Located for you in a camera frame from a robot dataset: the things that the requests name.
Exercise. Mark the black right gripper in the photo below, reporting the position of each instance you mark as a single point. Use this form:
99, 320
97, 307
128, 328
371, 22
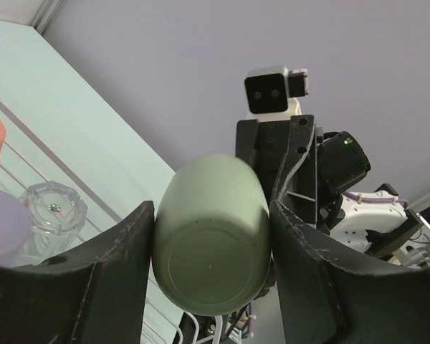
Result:
283, 155

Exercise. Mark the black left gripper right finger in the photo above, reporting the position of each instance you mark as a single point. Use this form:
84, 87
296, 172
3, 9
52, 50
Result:
329, 293

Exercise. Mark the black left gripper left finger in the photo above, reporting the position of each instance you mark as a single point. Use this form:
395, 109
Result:
93, 293

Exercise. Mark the lavender plastic cup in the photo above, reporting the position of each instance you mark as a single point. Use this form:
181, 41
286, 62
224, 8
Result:
15, 227

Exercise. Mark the light green plastic cup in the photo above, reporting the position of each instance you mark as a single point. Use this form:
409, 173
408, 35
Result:
211, 246

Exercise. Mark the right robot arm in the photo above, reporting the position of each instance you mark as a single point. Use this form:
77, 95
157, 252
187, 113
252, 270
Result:
377, 223

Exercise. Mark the clear glass cup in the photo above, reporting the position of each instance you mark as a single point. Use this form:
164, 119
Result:
58, 214

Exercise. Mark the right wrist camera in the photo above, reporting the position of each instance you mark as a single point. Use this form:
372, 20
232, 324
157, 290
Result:
273, 93

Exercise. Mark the white wire dish rack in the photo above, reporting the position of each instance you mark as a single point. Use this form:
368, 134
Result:
25, 161

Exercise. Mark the left aluminium frame post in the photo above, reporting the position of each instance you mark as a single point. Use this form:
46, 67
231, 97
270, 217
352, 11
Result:
46, 14

